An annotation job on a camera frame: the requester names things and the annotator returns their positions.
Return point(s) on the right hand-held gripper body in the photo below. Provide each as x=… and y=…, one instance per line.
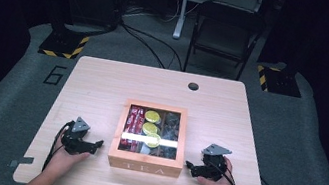
x=214, y=166

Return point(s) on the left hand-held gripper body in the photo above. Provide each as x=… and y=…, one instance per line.
x=74, y=141

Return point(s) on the wooden box with glass lid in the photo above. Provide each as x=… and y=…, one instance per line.
x=143, y=166

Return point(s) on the person's left hand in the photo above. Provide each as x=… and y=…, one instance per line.
x=64, y=162

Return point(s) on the pile of dark packets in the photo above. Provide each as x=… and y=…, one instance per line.
x=171, y=129

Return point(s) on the yellow round foil packet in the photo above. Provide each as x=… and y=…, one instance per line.
x=153, y=140
x=149, y=128
x=152, y=116

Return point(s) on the black yellow striped stand base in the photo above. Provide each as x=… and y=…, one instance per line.
x=65, y=45
x=279, y=82

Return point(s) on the black folding chair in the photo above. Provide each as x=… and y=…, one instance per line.
x=226, y=32

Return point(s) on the white metal stand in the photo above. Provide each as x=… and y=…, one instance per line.
x=182, y=7

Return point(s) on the grey metal table bracket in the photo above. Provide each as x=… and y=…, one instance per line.
x=22, y=161

